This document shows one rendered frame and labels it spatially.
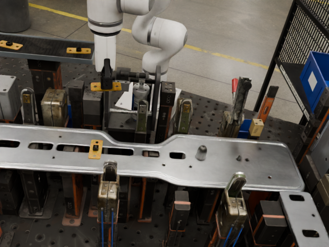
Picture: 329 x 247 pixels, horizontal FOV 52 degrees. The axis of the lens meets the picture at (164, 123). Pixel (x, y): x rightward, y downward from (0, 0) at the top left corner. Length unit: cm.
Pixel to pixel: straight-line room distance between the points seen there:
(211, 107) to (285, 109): 158
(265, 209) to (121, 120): 59
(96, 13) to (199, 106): 113
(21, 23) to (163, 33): 283
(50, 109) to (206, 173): 55
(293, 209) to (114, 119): 68
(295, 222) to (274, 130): 85
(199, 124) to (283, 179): 69
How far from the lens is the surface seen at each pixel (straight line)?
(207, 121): 174
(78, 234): 126
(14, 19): 403
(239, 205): 96
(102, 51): 84
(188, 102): 115
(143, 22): 137
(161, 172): 104
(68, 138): 114
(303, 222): 106
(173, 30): 139
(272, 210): 107
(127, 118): 127
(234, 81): 124
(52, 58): 124
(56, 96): 119
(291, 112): 331
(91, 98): 117
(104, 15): 81
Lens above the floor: 177
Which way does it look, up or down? 40 degrees down
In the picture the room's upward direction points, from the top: 9 degrees clockwise
